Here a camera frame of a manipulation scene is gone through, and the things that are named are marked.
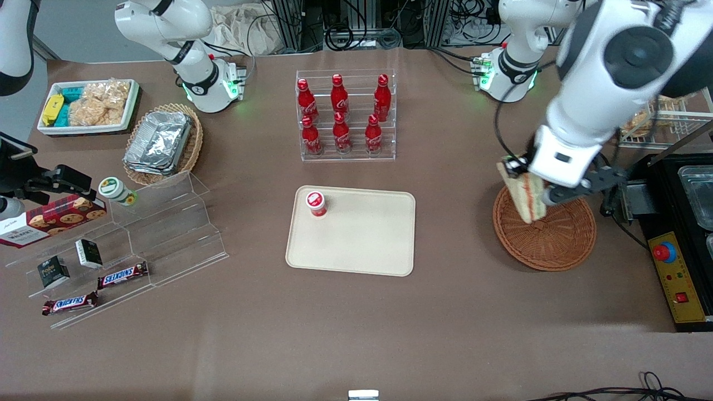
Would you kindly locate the aluminium frame post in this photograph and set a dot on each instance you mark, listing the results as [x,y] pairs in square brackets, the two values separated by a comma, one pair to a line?
[437,22]
[289,25]

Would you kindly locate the green lid yogurt cup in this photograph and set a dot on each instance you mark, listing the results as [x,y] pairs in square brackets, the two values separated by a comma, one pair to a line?
[114,188]

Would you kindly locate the clear bag of rice crackers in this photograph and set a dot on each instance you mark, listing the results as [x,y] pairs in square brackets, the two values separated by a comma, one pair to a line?
[108,92]
[89,113]

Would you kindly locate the clear acrylic bottle rack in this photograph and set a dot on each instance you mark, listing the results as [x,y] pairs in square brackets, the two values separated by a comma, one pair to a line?
[362,157]

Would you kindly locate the red lid yogurt cup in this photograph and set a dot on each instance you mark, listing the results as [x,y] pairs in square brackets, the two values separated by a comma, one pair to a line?
[316,203]

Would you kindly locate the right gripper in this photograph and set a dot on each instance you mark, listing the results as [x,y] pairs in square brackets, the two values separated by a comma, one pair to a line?
[16,176]

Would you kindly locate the white rectangular snack tray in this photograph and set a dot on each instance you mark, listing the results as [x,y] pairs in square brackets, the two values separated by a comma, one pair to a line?
[83,130]

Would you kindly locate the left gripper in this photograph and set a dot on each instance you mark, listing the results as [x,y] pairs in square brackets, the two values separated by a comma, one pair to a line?
[524,157]

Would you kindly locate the oval wicker basket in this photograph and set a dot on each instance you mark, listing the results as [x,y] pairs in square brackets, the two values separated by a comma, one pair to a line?
[193,150]

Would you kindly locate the steel pan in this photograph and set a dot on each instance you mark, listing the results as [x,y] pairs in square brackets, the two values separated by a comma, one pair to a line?
[699,195]

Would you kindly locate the beige plastic serving tray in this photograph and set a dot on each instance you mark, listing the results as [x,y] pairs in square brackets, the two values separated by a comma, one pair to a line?
[362,234]

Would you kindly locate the black machine with yellow panel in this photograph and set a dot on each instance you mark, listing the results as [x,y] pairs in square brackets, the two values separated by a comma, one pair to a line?
[663,223]

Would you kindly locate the yellow snack pack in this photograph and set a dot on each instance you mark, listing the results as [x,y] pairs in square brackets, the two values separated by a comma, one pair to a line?
[53,108]

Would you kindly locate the aluminium foil container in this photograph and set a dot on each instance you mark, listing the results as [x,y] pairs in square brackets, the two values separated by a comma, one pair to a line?
[145,170]
[160,139]

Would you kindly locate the round brown wicker basket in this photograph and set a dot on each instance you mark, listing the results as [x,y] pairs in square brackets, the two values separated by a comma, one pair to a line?
[557,242]

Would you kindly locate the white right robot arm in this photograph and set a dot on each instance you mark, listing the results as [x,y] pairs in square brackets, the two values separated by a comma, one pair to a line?
[195,78]

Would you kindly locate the Snickers chocolate bar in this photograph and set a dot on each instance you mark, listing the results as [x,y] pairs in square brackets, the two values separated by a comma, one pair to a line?
[69,303]
[122,275]

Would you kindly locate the triangular sandwich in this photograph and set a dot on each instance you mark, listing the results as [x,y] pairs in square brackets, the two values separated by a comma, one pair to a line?
[529,199]

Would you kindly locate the red emergency stop button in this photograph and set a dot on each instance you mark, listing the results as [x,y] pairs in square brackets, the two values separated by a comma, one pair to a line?
[664,253]

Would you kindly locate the right arm wrist camera box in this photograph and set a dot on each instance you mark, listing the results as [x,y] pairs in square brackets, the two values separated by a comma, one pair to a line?
[64,179]

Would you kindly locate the red cola bottle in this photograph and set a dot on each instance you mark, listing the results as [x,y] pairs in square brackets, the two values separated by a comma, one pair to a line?
[341,135]
[311,138]
[373,136]
[307,101]
[339,97]
[382,100]

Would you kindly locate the red tartan cookie box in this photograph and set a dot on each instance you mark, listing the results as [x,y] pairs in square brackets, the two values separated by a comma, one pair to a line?
[55,220]

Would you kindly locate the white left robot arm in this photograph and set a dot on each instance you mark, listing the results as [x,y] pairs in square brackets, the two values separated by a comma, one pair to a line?
[590,83]

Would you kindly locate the teal snack pack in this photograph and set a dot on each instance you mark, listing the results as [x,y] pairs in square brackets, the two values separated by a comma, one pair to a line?
[71,93]
[63,116]

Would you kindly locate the small black snack box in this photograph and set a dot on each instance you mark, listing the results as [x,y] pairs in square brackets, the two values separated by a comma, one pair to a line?
[53,272]
[89,253]

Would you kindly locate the clear acrylic stepped shelf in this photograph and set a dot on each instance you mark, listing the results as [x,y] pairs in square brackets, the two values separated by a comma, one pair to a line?
[167,234]

